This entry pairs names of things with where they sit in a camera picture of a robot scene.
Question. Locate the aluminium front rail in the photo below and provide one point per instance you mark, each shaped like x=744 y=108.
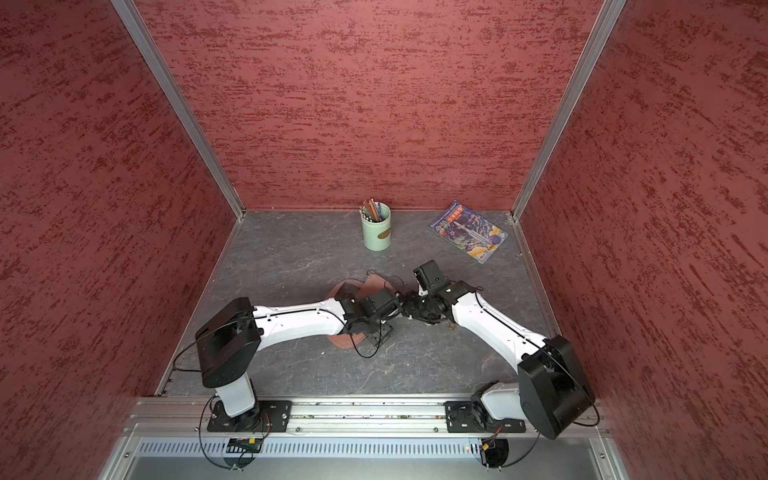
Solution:
x=322 y=416

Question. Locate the colourful comic book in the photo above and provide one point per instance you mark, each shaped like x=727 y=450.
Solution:
x=469 y=232

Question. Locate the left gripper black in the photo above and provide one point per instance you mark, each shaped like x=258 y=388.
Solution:
x=381 y=335

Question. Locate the corner aluminium post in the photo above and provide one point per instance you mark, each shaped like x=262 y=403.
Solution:
x=604 y=24
x=137 y=29

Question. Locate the right corner aluminium post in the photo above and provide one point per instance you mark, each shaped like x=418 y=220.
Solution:
x=604 y=24

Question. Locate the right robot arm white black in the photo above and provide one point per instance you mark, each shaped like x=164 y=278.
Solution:
x=552 y=389

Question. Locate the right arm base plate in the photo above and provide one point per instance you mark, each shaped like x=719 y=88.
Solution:
x=472 y=417

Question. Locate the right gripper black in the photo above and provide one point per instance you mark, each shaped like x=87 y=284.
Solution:
x=409 y=308

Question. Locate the left corner aluminium post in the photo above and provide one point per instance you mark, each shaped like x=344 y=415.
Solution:
x=137 y=29

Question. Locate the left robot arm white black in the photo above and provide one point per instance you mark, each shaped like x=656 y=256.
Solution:
x=228 y=342

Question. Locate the mint green pencil cup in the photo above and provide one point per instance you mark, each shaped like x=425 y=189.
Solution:
x=377 y=236

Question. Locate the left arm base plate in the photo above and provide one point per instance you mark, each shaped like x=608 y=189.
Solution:
x=266 y=416

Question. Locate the coloured pencils bundle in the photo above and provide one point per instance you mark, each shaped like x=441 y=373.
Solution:
x=370 y=211

